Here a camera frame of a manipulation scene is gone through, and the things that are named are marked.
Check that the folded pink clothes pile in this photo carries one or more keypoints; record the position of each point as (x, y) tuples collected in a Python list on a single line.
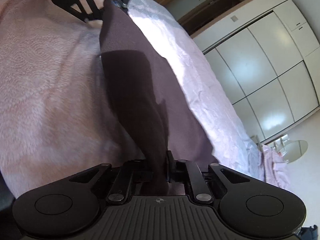
[(276, 172)]

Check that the wall light switch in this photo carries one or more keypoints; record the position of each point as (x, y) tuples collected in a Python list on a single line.
[(234, 18)]

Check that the dark brown shirt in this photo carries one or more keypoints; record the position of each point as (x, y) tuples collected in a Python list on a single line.
[(147, 99)]

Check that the round white side table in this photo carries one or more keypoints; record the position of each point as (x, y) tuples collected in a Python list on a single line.
[(290, 150)]

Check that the white wardrobe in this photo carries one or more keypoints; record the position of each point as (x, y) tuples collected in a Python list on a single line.
[(268, 70)]

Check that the pink bedspread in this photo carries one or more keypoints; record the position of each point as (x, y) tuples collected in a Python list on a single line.
[(56, 116)]

